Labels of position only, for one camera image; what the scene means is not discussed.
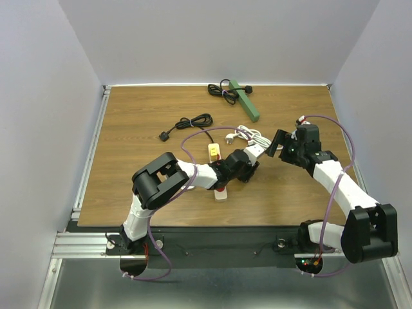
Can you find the black coiled cord with plug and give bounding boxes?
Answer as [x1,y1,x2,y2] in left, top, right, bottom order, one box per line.
[207,79,254,106]

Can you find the yellow cube plug adapter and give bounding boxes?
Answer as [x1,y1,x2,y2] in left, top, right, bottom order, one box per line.
[208,143,220,162]

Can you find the green power strip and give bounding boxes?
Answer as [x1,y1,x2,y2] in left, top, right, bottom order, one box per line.
[229,80,260,122]

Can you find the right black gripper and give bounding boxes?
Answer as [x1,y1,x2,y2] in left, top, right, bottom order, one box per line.
[264,129,304,166]

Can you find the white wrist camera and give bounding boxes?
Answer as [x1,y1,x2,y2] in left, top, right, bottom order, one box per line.
[244,144,265,162]
[296,115,310,126]

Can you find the aluminium frame rail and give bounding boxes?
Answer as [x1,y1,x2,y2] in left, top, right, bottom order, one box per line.
[37,84,112,309]

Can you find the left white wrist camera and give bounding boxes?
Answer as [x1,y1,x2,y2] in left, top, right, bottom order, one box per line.
[244,144,265,162]

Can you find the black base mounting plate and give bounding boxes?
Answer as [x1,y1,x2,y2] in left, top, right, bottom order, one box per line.
[106,226,319,269]

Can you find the white coiled cord with plug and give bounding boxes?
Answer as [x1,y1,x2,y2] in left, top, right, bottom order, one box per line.
[224,124,284,151]

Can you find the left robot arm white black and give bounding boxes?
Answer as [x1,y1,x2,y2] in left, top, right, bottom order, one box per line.
[120,145,265,254]

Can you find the black power strip cord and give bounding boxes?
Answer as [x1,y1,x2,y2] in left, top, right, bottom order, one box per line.
[159,113,216,145]

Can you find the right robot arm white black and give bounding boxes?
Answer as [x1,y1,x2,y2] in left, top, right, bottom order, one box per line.
[267,123,398,263]

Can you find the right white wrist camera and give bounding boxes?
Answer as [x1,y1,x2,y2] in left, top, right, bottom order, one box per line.
[296,115,310,126]

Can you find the beige power strip red sockets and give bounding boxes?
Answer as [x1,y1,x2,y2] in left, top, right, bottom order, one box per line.
[206,144,229,203]

